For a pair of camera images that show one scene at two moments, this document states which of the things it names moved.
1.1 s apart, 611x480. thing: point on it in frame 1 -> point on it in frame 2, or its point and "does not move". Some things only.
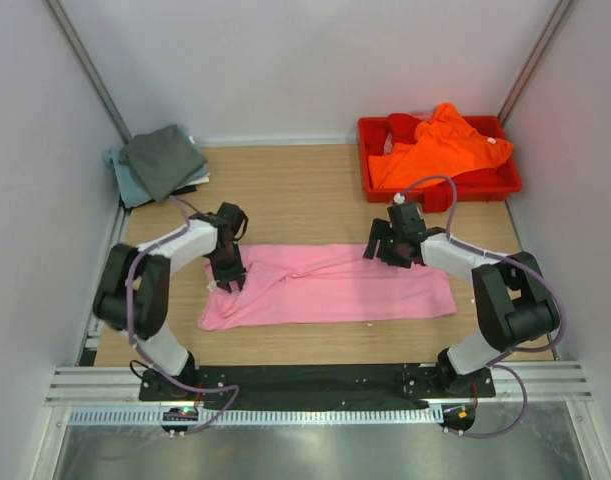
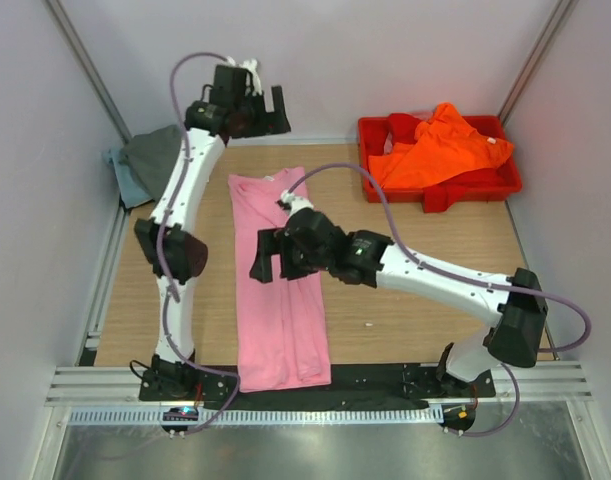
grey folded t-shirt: x=164 y=159 does not move
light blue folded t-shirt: x=132 y=193 does not move
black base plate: x=385 y=385 does not move
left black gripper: x=236 y=272 -> x=268 y=122
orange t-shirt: x=447 y=145 does not move
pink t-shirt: x=288 y=284 -> x=281 y=334
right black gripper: x=381 y=229 -> x=276 y=241
